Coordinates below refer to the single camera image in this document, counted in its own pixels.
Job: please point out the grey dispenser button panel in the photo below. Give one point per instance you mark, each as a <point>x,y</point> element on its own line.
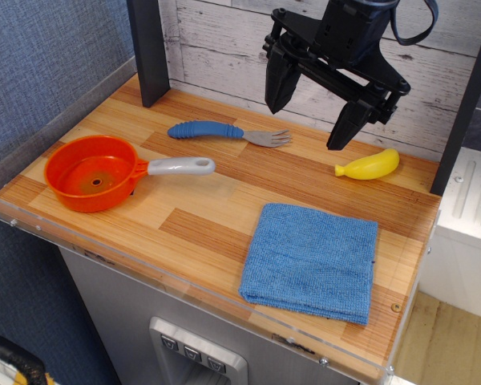
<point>187,358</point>

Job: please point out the white grooved side unit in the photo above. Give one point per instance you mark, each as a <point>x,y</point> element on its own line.
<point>451,271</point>

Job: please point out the yellow toy banana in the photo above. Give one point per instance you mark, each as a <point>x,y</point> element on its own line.
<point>370,167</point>

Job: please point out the dark grey post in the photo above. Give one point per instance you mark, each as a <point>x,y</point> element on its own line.
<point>150,55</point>
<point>459,129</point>

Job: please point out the silver toy fridge cabinet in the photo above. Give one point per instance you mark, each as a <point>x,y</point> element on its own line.
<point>121,308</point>

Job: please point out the dark grey left post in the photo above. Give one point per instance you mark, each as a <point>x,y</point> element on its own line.
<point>150,55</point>

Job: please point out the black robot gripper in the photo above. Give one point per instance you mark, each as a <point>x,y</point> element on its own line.
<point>341,52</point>

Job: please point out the dark grey right post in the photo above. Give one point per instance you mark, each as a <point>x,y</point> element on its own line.
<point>459,129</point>

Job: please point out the fork with blue handle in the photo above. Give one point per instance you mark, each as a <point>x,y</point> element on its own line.
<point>193,129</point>

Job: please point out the clear acrylic table guard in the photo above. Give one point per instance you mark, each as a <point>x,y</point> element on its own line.
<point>190,234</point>

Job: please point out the black and yellow object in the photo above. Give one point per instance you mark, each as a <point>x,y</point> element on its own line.
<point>19,366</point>

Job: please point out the orange pot with grey handle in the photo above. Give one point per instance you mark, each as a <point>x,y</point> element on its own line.
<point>95,173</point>

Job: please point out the blue towel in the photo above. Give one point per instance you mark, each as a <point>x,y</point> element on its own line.
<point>311,262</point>

